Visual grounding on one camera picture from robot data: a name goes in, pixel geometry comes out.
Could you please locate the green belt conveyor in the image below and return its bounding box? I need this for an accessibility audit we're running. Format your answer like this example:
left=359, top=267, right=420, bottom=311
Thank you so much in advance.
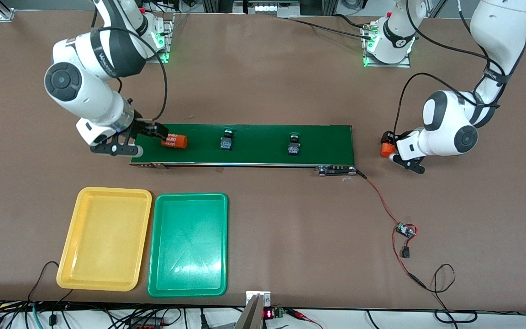
left=129, top=122, right=358, bottom=177

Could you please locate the yellow plastic tray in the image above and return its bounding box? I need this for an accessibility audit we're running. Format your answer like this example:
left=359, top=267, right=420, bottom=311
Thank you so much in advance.
left=56, top=186, right=153, bottom=292

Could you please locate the green plastic tray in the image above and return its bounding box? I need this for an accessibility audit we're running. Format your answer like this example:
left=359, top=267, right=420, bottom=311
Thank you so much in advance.
left=147, top=192, right=229, bottom=298

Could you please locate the white lit device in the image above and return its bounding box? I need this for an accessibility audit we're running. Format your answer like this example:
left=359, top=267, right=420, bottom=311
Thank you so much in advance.
left=244, top=1, right=288, bottom=16

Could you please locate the black orange power strip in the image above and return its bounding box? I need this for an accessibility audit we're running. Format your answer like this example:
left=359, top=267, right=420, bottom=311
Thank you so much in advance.
left=128, top=317, right=168, bottom=329

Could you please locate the red clip lead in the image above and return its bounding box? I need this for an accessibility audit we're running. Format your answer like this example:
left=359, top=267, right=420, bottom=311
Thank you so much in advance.
left=288, top=309, right=324, bottom=329

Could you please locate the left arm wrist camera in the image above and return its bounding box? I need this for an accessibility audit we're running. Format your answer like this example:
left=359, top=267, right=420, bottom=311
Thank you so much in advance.
left=389, top=154, right=427, bottom=175

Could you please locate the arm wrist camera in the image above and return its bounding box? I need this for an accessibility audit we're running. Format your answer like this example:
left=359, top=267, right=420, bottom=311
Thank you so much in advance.
left=389, top=154, right=427, bottom=175
left=90, top=141, right=145, bottom=159

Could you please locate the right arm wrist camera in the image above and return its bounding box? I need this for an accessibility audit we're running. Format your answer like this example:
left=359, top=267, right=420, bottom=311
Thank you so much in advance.
left=90, top=141, right=145, bottom=159

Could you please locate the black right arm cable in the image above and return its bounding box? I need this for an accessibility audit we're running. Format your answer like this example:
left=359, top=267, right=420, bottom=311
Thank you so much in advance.
left=90, top=7, right=168, bottom=123

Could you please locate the red black twisted wire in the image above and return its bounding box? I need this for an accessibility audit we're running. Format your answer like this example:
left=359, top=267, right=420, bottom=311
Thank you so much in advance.
left=353, top=168, right=428, bottom=290

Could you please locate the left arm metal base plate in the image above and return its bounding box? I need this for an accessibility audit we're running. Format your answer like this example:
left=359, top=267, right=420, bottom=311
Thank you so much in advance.
left=362, top=23, right=412, bottom=69

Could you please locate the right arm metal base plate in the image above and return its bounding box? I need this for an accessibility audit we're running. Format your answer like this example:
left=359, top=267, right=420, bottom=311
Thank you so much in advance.
left=144, top=13, right=175, bottom=64

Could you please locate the black base supply cable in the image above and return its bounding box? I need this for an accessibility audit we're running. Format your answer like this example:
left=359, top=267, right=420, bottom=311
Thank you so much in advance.
left=286, top=14, right=373, bottom=41

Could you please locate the thin black power cable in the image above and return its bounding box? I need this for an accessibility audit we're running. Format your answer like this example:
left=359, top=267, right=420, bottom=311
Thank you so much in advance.
left=424, top=264, right=479, bottom=324

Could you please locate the thin black looped cable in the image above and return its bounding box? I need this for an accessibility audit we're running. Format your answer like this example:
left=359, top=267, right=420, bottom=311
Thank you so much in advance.
left=27, top=261, right=74, bottom=303

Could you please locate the grey camera stand pole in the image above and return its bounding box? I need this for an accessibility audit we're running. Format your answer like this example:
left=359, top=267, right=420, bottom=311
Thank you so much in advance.
left=235, top=291, right=272, bottom=329

